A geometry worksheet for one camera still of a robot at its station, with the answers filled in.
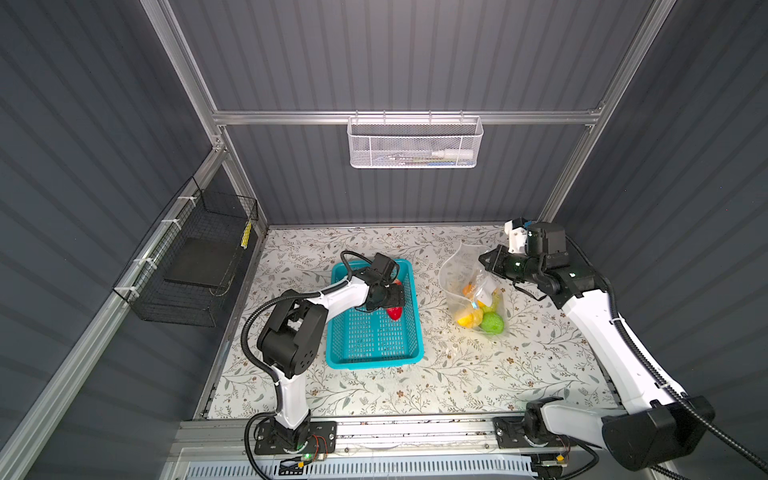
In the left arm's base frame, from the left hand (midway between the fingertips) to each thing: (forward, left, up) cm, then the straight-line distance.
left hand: (396, 300), depth 95 cm
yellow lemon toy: (-10, -22, +4) cm, 24 cm away
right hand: (-4, -21, +24) cm, 33 cm away
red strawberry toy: (-4, +1, -1) cm, 4 cm away
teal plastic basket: (-11, +11, -4) cm, 16 cm away
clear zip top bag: (-12, -18, +21) cm, 30 cm away
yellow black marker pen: (+10, +42, +22) cm, 48 cm away
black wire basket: (+15, +54, +26) cm, 62 cm away
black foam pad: (+1, +51, +22) cm, 56 cm away
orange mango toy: (-9, -17, +19) cm, 27 cm away
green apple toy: (-11, -28, +3) cm, 30 cm away
